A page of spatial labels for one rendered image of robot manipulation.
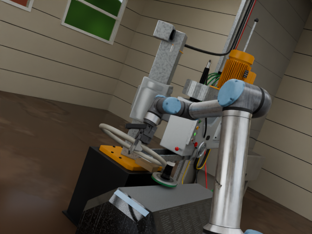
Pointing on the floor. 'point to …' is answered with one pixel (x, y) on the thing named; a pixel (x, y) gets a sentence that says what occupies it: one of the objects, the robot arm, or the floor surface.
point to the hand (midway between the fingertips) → (129, 151)
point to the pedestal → (102, 181)
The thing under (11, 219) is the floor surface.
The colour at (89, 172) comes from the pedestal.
